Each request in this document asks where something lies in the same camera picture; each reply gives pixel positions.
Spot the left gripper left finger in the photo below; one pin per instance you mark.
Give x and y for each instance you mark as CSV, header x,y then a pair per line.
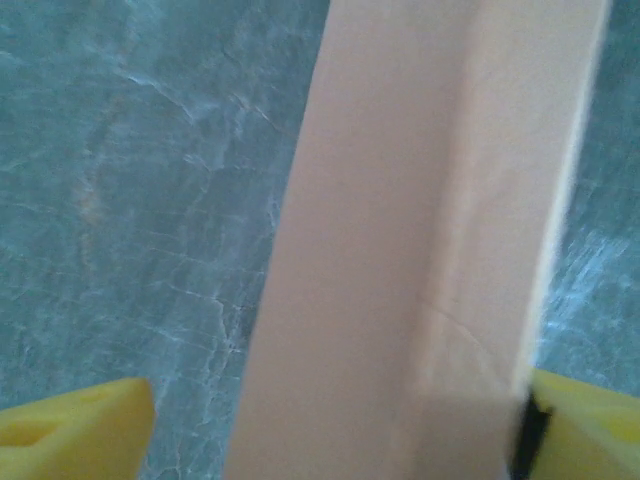
x,y
65,435

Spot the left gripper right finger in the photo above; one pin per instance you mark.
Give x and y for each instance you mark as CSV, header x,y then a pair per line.
x,y
590,435

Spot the orange cloth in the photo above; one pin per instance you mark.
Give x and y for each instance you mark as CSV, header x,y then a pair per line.
x,y
390,250

